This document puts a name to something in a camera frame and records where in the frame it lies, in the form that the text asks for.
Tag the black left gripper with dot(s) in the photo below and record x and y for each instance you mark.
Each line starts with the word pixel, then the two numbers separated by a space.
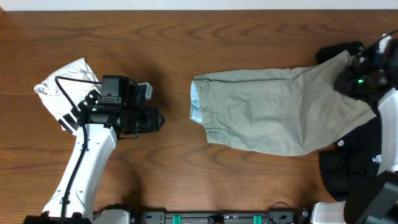
pixel 154 120

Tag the khaki green shorts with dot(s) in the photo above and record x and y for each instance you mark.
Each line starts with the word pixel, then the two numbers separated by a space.
pixel 285 112

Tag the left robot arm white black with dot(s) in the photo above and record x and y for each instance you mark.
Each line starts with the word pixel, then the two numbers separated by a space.
pixel 100 129

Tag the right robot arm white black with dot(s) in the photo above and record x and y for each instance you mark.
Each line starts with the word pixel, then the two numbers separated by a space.
pixel 375 80

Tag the white shirt with black stripes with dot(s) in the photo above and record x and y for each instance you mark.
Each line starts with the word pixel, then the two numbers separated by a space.
pixel 66 89

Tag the black garment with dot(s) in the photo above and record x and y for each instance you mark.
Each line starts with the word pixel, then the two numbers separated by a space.
pixel 357 156

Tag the white garment at right edge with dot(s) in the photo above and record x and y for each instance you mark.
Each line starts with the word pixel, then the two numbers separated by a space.
pixel 384 41

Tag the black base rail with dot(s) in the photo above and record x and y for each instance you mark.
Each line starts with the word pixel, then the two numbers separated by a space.
pixel 278 213

